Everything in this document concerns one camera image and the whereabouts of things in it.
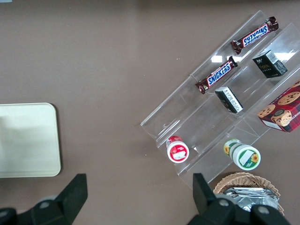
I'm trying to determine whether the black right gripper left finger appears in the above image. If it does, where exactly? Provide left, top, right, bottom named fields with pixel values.
left=0, top=173, right=89, bottom=225

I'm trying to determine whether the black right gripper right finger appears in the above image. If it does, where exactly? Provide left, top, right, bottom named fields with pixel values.
left=187, top=172, right=291, bottom=225

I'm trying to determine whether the light wicker basket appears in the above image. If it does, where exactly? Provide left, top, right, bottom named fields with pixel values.
left=213, top=172, right=285, bottom=217

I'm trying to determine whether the beige plastic tray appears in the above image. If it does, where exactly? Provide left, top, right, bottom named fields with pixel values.
left=0, top=102, right=62, bottom=178

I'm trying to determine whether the foil container stack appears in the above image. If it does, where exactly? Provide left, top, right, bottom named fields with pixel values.
left=222, top=187, right=280, bottom=213

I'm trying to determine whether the red lidded cup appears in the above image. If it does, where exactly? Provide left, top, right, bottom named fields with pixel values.
left=165, top=135, right=190, bottom=164

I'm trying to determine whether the green lidded cup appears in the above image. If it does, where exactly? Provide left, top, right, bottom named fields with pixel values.
left=223, top=138, right=262, bottom=171

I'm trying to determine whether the clear acrylic stepped shelf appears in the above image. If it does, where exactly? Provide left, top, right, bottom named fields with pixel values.
left=140, top=9, right=300, bottom=186

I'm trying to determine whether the small black carton box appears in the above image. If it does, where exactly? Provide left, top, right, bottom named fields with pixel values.
left=214, top=86, right=244, bottom=114
left=252, top=49, right=289, bottom=79

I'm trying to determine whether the red cookie box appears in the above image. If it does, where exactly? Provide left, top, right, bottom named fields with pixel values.
left=256, top=80, right=300, bottom=133

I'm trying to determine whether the Snickers chocolate bar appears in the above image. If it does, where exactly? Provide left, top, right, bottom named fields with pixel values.
left=230, top=16, right=280, bottom=55
left=195, top=55, right=239, bottom=95

